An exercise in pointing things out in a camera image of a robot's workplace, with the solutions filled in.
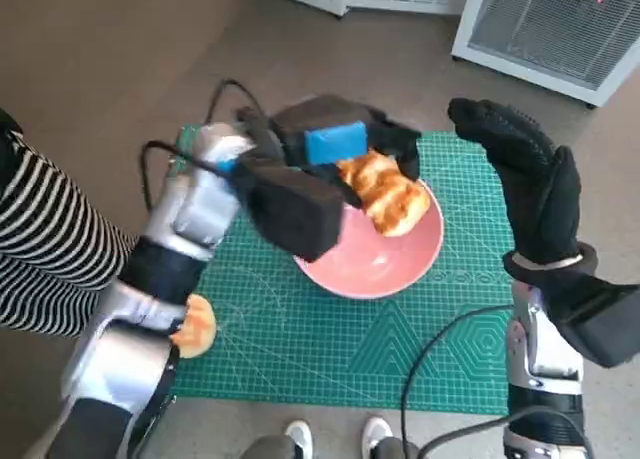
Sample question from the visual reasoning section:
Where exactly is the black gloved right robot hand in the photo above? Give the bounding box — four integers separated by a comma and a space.
446, 97, 583, 268

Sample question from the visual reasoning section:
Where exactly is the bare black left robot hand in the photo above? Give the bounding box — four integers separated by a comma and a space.
272, 93, 424, 210

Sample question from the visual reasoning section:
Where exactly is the braided orange toy bread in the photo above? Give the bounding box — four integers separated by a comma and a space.
335, 148, 433, 239

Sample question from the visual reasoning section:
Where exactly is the pink bowl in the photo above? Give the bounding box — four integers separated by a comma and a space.
291, 177, 446, 301

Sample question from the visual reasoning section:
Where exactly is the round toy bread bun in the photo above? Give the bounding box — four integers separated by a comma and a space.
169, 293, 219, 361

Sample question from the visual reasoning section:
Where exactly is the white cabinet with mesh panel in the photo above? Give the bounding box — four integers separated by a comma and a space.
449, 0, 640, 110

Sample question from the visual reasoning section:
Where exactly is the green cutting mat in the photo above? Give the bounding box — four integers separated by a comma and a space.
168, 123, 522, 414

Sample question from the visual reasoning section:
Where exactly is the white shoe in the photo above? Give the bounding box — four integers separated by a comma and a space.
283, 419, 313, 459
361, 416, 394, 459

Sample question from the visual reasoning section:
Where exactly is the dark grey leg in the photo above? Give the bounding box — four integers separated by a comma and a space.
373, 438, 422, 459
239, 433, 298, 459

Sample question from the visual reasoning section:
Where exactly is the person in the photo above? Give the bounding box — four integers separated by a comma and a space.
0, 107, 141, 340

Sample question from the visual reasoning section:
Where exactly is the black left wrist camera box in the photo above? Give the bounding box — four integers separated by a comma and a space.
233, 153, 347, 266

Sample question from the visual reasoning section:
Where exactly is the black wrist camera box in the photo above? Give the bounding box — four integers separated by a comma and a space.
541, 272, 640, 370
233, 153, 347, 266

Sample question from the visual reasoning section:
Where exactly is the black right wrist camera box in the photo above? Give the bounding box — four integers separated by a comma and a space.
541, 272, 640, 370

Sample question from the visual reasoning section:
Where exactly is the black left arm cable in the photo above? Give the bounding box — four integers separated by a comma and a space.
127, 78, 264, 459

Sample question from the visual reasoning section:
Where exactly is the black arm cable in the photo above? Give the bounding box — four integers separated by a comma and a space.
127, 78, 264, 459
399, 304, 517, 459

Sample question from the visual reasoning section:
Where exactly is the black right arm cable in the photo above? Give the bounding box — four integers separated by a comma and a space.
399, 304, 517, 459

